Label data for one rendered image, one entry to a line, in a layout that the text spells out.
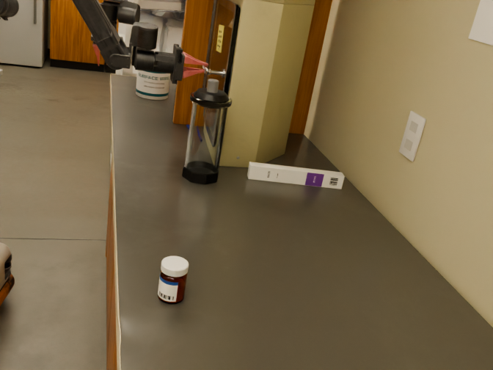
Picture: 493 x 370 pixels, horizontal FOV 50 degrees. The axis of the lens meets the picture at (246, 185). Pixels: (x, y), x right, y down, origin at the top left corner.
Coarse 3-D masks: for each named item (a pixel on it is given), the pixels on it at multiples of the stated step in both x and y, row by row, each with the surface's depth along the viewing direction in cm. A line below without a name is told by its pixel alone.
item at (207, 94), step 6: (210, 84) 134; (216, 84) 134; (198, 90) 135; (204, 90) 136; (210, 90) 135; (216, 90) 135; (198, 96) 133; (204, 96) 133; (210, 96) 133; (216, 96) 133; (222, 96) 134
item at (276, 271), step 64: (128, 128) 172; (128, 192) 129; (192, 192) 135; (256, 192) 142; (320, 192) 149; (128, 256) 104; (192, 256) 107; (256, 256) 111; (320, 256) 116; (384, 256) 121; (128, 320) 86; (192, 320) 89; (256, 320) 92; (320, 320) 95; (384, 320) 98; (448, 320) 101
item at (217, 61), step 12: (216, 0) 163; (228, 0) 148; (216, 12) 162; (228, 12) 147; (216, 24) 161; (228, 24) 146; (216, 36) 160; (228, 36) 145; (228, 48) 144; (216, 60) 158; (228, 60) 143; (228, 72) 145
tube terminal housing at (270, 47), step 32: (256, 0) 138; (288, 0) 141; (256, 32) 141; (288, 32) 148; (256, 64) 145; (288, 64) 154; (256, 96) 149; (288, 96) 162; (224, 128) 151; (256, 128) 153; (288, 128) 170; (224, 160) 155; (256, 160) 158
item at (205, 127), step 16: (192, 96) 134; (192, 112) 136; (208, 112) 134; (224, 112) 136; (192, 128) 137; (208, 128) 135; (192, 144) 138; (208, 144) 137; (192, 160) 139; (208, 160) 139
